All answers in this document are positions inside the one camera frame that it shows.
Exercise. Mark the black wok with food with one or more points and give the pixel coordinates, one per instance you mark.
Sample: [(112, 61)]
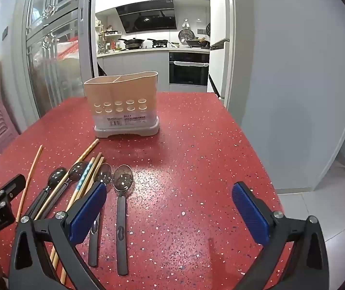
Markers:
[(196, 43)]

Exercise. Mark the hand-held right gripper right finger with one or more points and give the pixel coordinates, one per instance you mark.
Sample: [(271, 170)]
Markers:
[(251, 211)]

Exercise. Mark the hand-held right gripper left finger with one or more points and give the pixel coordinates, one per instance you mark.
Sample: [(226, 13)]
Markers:
[(89, 210)]

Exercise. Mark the round metal rack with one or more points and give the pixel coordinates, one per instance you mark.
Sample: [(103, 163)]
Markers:
[(185, 35), (207, 29)]

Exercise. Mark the grey light switch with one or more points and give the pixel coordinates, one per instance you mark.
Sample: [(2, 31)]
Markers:
[(5, 33)]

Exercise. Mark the glass sliding door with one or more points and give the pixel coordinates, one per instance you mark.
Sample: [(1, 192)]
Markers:
[(54, 51)]

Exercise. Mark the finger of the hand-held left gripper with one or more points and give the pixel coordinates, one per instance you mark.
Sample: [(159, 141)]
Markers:
[(11, 185)]

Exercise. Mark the white wall hook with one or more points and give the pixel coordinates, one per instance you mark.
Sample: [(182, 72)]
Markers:
[(185, 23)]

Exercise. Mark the seasoning bottle shelf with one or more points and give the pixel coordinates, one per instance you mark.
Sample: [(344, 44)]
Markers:
[(107, 40)]

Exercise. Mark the grey kitchen cabinets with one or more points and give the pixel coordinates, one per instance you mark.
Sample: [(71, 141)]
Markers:
[(136, 69)]

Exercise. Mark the blue patterned wooden chopstick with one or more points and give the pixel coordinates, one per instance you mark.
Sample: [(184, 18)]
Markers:
[(83, 179)]

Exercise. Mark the black built-in oven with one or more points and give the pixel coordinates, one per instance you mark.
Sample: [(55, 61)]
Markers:
[(189, 72)]

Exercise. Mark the white refrigerator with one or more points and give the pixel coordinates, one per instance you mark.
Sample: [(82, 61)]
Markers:
[(220, 12)]

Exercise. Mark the black frying pan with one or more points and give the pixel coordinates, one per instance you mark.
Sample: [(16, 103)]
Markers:
[(159, 41)]

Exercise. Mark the black range hood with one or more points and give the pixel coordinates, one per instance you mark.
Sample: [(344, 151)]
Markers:
[(148, 16)]

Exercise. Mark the beige plastic cutlery holder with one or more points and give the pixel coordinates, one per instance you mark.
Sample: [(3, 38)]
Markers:
[(121, 96)]

